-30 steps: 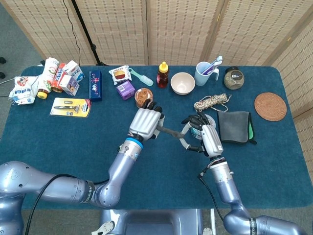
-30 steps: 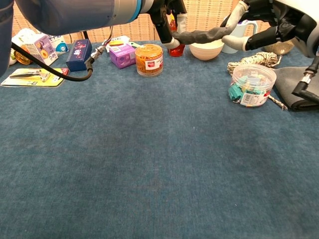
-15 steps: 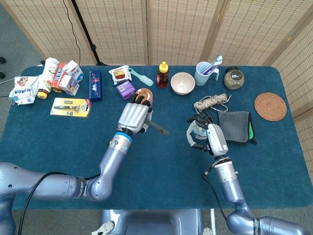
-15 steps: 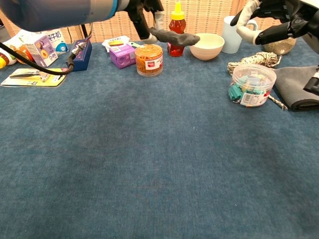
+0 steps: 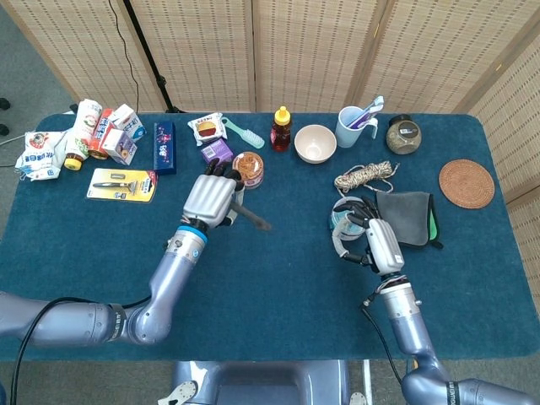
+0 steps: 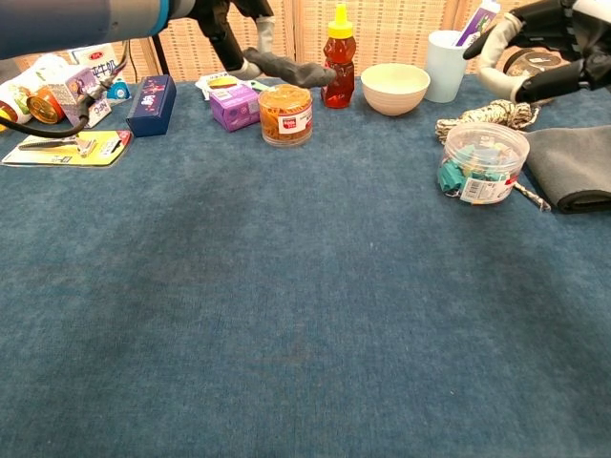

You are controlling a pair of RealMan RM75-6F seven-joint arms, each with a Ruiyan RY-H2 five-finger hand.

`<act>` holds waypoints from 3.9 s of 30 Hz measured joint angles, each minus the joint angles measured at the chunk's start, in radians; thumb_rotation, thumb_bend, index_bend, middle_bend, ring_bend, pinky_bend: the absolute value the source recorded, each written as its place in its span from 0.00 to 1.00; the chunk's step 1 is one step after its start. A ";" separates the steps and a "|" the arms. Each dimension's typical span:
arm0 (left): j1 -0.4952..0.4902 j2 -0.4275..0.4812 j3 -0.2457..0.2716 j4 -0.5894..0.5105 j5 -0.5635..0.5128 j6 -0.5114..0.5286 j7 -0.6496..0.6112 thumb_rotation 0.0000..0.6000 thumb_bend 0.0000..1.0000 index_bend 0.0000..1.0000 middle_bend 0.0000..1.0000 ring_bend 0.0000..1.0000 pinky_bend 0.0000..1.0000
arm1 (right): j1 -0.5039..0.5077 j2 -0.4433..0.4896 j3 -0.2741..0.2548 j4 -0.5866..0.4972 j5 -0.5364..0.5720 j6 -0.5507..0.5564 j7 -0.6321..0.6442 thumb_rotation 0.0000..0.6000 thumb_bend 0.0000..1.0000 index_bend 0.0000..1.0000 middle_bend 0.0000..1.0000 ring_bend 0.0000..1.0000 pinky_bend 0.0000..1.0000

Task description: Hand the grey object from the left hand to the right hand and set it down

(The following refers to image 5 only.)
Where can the purple toothbrush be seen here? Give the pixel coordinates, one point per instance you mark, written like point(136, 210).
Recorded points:
point(358, 120)

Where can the beige bowl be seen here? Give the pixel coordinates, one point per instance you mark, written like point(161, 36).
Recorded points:
point(314, 145)

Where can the large white metal bracket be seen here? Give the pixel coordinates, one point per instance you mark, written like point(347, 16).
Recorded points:
point(183, 392)

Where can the white metal table leg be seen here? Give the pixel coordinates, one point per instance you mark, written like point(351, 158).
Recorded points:
point(367, 379)

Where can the white bag with blue print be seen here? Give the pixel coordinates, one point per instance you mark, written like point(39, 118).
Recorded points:
point(40, 158)

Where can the clear jar of rubber bands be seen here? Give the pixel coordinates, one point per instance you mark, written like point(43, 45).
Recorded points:
point(252, 166)

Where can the honey bottle with yellow cap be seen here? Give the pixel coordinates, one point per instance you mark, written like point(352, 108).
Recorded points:
point(281, 137)

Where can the dark blue rectangular box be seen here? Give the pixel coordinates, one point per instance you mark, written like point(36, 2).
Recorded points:
point(164, 147)

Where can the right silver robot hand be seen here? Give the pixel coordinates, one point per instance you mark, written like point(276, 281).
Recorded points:
point(386, 249)

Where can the blue felt table cover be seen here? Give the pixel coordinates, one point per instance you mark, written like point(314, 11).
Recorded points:
point(274, 287)

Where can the light blue mug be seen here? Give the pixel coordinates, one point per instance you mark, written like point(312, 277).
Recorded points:
point(348, 135)

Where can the bamboo folding screen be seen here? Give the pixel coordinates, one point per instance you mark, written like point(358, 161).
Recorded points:
point(312, 55)

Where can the small white metal bracket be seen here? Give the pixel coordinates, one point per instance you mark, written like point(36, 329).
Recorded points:
point(358, 400)

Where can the white snack packet burger picture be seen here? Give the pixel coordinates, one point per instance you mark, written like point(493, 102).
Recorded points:
point(206, 128)

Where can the grey cloth with green edge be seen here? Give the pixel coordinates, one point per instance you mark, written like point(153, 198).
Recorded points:
point(411, 215)

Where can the black caster wheel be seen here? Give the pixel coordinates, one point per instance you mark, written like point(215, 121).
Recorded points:
point(3, 130)
point(4, 104)

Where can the round woven brown coaster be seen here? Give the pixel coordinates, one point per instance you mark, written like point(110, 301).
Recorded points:
point(466, 183)

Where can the mint green scrubbing brush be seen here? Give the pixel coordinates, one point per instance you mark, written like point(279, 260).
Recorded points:
point(249, 136)

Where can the glass jar with black lid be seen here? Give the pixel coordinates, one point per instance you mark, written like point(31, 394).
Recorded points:
point(404, 141)

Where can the razor in yellow blister pack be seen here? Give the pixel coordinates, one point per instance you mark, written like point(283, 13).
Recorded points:
point(122, 185)

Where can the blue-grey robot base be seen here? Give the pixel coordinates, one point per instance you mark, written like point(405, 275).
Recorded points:
point(261, 384)

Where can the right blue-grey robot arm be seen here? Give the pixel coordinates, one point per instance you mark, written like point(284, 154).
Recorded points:
point(409, 329)

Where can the white bottle with yellow cap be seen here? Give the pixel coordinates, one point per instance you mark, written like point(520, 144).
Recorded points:
point(84, 126)

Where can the clear tub of binder clips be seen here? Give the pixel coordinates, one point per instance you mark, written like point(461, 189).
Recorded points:
point(338, 216)

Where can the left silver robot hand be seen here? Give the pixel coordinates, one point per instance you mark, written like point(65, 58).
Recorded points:
point(208, 198)

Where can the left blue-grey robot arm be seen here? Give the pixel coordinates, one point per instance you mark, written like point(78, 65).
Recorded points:
point(169, 278)

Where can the black tripod stand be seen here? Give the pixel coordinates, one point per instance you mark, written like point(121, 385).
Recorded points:
point(145, 50)

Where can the white and purple carton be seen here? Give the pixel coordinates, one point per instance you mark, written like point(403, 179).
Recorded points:
point(120, 147)

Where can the white and blue milk carton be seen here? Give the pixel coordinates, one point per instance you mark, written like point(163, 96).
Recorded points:
point(131, 124)

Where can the small purple box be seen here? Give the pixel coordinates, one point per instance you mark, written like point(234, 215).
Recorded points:
point(217, 149)

